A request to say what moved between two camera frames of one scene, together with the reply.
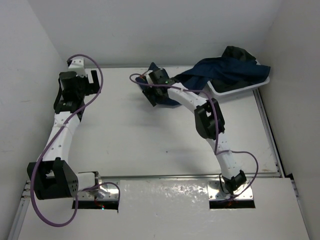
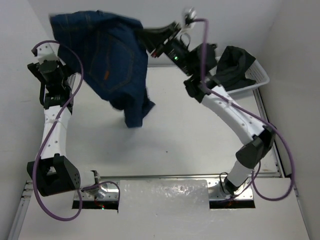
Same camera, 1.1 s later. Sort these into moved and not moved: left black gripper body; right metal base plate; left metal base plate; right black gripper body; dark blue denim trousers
Moved: dark blue denim trousers; right black gripper body; left black gripper body
Not moved: right metal base plate; left metal base plate
